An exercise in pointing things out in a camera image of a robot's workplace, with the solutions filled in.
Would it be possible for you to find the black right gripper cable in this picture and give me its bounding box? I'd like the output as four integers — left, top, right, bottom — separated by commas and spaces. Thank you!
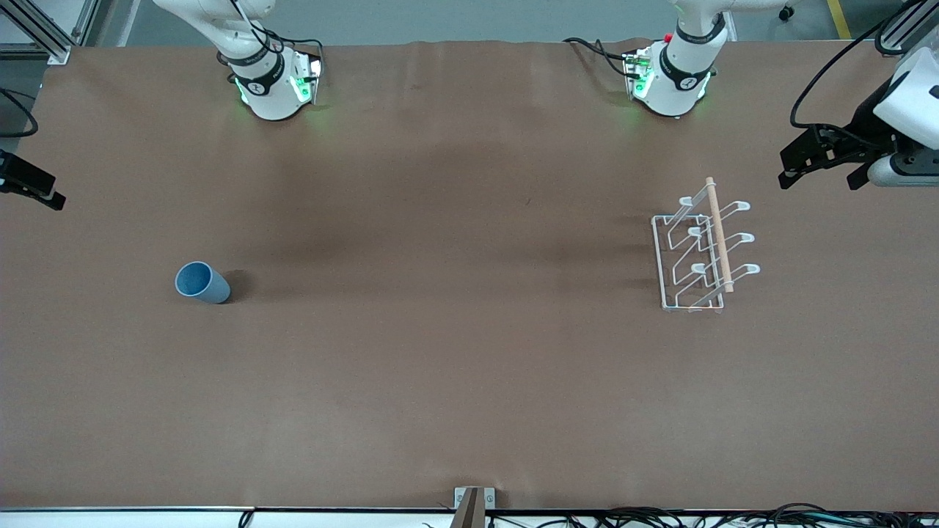
0, 88, 39, 138

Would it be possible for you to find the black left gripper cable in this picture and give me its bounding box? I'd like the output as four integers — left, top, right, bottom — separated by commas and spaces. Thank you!
790, 0, 929, 131

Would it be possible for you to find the brown table cover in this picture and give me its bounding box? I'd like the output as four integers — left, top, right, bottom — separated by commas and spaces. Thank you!
0, 38, 939, 512

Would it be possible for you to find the metal bracket with brown post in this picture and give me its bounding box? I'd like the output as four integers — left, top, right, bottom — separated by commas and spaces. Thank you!
451, 486, 497, 528

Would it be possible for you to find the metal box with green light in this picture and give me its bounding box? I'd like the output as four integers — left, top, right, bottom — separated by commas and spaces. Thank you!
288, 53, 324, 106
623, 45, 655, 100

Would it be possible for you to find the white wire cup rack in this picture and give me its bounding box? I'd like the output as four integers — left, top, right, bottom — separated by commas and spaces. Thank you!
651, 177, 761, 315

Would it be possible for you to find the blue plastic cup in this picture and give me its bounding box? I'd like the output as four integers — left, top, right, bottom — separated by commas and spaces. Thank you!
175, 261, 232, 305

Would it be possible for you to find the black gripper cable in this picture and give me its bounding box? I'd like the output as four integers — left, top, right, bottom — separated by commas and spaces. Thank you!
790, 0, 929, 131
0, 88, 39, 138

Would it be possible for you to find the aluminium frame rail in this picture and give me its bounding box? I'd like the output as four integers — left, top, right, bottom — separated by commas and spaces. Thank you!
877, 0, 939, 57
0, 0, 100, 65

